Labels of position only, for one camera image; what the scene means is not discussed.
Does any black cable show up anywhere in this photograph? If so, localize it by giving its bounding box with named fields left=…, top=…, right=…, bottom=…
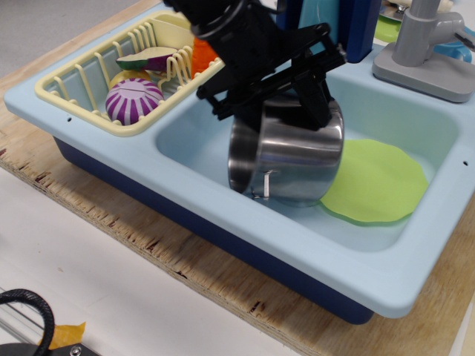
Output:
left=0, top=289, right=56, bottom=356

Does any wooden board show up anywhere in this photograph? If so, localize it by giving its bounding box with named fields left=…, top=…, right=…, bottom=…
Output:
left=0, top=0, right=475, bottom=356

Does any light blue toy sink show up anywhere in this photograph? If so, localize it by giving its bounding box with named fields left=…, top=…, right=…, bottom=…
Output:
left=3, top=0, right=475, bottom=326

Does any cream dish rack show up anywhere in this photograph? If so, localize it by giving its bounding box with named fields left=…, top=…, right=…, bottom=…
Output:
left=35, top=10, right=225, bottom=136

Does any dark blue holder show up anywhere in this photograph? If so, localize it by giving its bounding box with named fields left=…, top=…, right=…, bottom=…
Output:
left=276, top=0, right=381, bottom=63

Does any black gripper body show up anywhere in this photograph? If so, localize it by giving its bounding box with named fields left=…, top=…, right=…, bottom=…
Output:
left=165, top=0, right=346, bottom=119

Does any grey toy faucet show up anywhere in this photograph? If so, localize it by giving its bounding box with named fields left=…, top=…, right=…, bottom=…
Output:
left=372, top=0, right=474, bottom=103

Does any yellow toy vegetable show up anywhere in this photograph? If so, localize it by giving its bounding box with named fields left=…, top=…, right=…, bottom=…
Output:
left=108, top=70, right=151, bottom=90

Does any green plastic plate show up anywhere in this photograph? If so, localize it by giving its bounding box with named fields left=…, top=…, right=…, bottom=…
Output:
left=321, top=139, right=428, bottom=223

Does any stainless steel pot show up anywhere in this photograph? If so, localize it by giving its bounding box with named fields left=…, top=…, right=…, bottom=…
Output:
left=228, top=95, right=344, bottom=206

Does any purple striped toy onion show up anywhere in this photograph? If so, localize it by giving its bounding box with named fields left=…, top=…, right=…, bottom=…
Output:
left=105, top=78, right=164, bottom=126

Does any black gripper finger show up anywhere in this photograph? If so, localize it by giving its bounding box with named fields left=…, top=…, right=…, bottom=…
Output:
left=232, top=100, right=272, bottom=138
left=282, top=72, right=332, bottom=131

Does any teal plastic cup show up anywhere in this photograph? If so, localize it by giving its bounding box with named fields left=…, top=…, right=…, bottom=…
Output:
left=298, top=0, right=339, bottom=43

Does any orange toy carrot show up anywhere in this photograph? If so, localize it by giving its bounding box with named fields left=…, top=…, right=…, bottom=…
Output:
left=191, top=37, right=219, bottom=79

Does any yellow tape piece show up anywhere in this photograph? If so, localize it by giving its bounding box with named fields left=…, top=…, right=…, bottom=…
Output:
left=48, top=322, right=86, bottom=350

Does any green bowl background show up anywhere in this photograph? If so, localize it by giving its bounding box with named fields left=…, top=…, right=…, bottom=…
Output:
left=374, top=15, right=402, bottom=43

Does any toy eggplant slice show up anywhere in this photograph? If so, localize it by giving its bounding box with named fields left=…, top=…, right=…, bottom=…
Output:
left=116, top=47, right=178, bottom=72

